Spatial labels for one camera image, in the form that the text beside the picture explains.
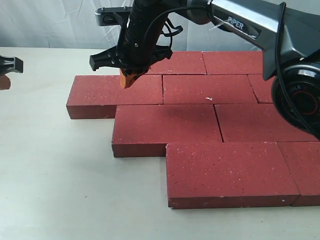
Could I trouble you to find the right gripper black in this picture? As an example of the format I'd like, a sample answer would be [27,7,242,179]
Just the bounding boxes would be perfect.
[89,0,187,89]

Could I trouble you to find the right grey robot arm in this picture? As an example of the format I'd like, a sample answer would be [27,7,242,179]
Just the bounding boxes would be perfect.
[89,0,320,138]

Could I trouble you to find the back left base brick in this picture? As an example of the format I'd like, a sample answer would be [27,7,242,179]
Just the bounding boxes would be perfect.
[147,51,207,75]

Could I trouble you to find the base brick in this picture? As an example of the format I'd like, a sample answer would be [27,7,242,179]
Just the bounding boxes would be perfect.
[278,142,320,207]
[147,51,207,75]
[166,142,301,209]
[202,51,263,75]

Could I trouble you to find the back right base brick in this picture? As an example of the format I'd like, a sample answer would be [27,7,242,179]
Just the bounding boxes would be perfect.
[202,51,263,75]

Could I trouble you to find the middle row red brick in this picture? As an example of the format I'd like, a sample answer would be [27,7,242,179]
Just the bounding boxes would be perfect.
[214,103,317,142]

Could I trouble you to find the front left base brick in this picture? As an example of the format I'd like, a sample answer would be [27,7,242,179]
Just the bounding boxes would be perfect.
[166,142,301,209]

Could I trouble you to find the front right base brick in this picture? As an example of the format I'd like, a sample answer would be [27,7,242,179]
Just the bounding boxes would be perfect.
[278,142,320,207]

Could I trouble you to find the blue-grey backdrop cloth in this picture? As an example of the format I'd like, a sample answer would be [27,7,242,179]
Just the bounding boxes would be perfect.
[0,0,258,52]

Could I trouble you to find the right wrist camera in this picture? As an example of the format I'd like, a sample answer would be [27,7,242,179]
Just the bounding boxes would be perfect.
[95,6,132,27]

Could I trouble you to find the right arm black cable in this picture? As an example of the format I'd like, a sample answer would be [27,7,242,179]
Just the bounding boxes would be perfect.
[144,2,320,136]

